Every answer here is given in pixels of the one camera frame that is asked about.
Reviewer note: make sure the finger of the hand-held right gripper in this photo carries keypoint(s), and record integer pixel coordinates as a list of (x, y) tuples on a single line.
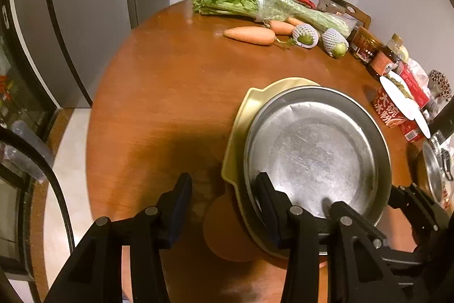
[(418, 207)]

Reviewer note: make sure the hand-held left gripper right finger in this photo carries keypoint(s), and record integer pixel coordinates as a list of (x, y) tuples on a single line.
[(273, 217)]

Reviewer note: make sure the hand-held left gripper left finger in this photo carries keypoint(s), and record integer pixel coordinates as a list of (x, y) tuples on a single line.
[(181, 214)]

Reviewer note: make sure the steel bowl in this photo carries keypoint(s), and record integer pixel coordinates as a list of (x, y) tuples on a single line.
[(434, 178)]

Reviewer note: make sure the pink plate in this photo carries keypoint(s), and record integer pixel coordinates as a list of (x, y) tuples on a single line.
[(227, 235)]

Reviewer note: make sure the red instant noodle bowl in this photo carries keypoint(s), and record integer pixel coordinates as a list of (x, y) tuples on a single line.
[(411, 134), (386, 107)]

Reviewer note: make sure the steel plate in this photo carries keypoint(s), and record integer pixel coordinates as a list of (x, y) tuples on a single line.
[(319, 154)]

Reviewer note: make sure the yellow shell-shaped plate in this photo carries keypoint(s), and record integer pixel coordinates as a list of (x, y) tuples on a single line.
[(237, 132)]

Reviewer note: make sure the black thermos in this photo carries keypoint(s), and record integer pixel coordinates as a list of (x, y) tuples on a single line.
[(443, 122)]

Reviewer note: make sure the red tissue box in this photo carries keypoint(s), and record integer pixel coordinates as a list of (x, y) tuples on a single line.
[(415, 86)]

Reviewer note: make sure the white plate of green vegetables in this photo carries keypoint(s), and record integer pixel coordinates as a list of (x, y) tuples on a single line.
[(399, 84)]

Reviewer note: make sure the brown sauce bottle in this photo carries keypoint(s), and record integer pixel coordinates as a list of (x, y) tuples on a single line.
[(381, 63)]

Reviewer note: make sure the cream round lid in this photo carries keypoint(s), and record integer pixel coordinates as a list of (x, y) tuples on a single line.
[(403, 53)]

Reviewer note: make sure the clear plastic bottle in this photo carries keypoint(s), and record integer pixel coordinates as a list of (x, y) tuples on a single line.
[(32, 146)]

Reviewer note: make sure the amber sauce jar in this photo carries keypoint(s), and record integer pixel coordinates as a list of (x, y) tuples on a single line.
[(363, 45)]

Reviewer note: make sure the green fruit in foam net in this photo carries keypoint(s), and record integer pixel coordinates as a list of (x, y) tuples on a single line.
[(335, 44), (305, 36)]

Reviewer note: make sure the carrot with green top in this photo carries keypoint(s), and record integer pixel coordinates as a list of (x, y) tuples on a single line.
[(248, 34)]

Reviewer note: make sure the wooden chair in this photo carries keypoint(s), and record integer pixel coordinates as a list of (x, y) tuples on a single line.
[(361, 19)]

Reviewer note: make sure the dark glass-door cabinet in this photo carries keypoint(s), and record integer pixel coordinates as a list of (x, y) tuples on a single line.
[(14, 93)]

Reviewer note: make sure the celery bunch in plastic bag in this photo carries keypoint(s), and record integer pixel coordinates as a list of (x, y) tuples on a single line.
[(248, 4)]

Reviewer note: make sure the glass jar with black lid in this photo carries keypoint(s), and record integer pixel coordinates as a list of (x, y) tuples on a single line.
[(331, 3)]

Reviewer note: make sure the grey refrigerator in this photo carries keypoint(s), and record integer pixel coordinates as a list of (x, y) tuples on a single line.
[(88, 4)]

